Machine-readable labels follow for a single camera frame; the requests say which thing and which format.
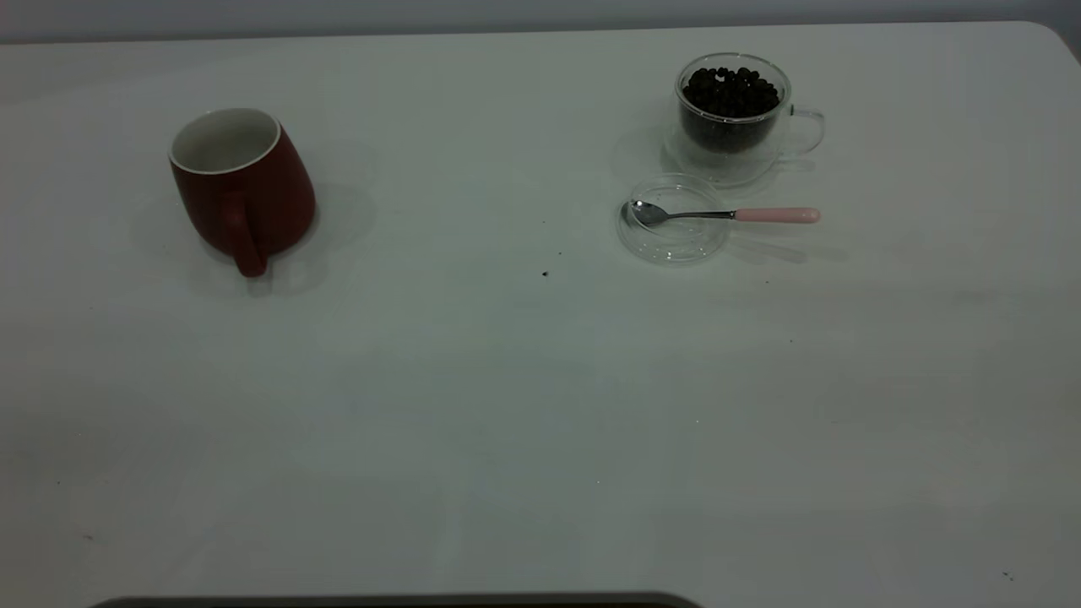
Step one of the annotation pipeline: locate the pink handled metal spoon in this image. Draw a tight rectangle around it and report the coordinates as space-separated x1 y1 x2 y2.
631 199 822 227

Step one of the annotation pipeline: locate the red ceramic mug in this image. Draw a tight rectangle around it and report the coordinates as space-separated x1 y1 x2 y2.
169 107 318 279

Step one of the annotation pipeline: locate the coffee beans pile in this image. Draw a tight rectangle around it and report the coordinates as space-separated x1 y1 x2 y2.
681 66 781 155

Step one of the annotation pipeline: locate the clear glass saucer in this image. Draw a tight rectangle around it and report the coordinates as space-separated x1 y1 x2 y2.
616 173 732 267

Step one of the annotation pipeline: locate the clear glass handled cup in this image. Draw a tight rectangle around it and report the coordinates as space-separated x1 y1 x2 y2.
663 52 826 188

